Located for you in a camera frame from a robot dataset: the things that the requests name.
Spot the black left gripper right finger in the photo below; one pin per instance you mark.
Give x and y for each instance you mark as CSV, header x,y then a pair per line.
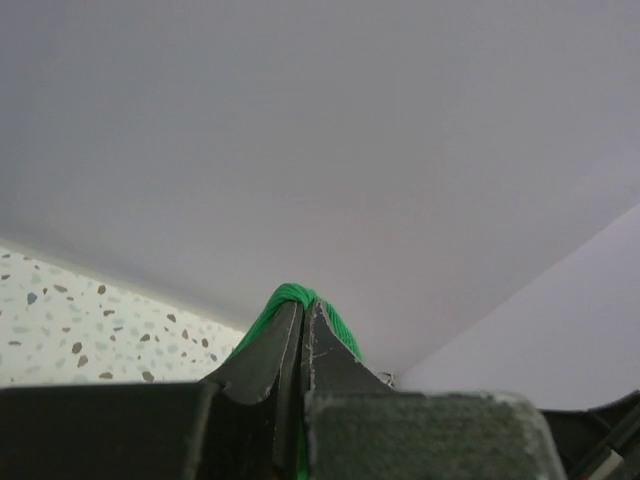
x,y
357,427

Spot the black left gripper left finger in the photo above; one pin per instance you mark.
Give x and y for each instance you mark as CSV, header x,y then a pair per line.
x,y
242,421

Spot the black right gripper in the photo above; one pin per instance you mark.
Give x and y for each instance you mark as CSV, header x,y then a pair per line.
x,y
600,442

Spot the green tank top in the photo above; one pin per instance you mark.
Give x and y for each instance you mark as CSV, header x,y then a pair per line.
x,y
293,292

